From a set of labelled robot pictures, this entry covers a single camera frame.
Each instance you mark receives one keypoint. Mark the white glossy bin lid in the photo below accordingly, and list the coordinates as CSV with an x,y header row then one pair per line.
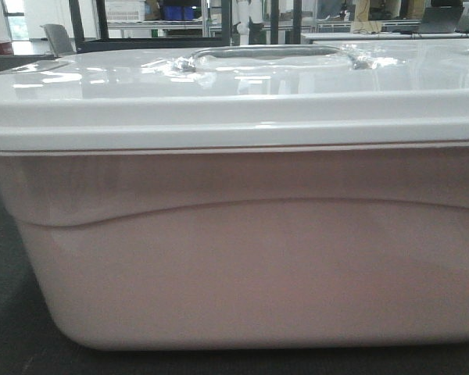
x,y
134,101

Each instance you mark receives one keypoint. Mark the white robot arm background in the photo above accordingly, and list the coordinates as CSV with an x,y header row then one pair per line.
x,y
248,11

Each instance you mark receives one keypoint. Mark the grey metal lid handle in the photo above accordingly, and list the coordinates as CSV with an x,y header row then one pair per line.
x,y
278,56

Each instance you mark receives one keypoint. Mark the black metal frame rack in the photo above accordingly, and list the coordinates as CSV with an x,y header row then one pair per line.
x,y
229,18

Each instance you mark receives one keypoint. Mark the blue crate in background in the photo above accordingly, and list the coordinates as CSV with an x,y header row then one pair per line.
x,y
178,13

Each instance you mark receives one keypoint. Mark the dark red box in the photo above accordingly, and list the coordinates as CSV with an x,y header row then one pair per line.
x,y
6,48

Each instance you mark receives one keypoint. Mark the white perforated basket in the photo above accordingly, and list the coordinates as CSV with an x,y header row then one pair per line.
x,y
125,11

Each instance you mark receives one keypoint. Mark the grey office chair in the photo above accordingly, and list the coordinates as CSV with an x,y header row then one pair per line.
x,y
58,39

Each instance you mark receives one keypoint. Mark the white background desk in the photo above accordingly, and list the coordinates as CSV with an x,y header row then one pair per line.
x,y
309,38

